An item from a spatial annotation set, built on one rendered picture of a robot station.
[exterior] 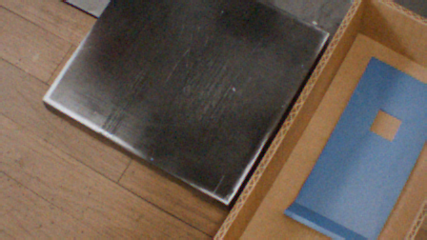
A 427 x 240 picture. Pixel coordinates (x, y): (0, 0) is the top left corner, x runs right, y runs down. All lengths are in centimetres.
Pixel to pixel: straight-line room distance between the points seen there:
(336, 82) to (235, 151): 10
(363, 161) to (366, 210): 4
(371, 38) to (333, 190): 13
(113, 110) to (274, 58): 13
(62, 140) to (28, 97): 5
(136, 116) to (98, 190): 6
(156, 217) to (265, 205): 8
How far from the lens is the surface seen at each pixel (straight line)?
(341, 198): 67
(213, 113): 68
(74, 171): 70
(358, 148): 68
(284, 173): 68
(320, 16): 74
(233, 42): 70
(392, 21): 69
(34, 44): 75
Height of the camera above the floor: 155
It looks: 68 degrees down
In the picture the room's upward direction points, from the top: 10 degrees counter-clockwise
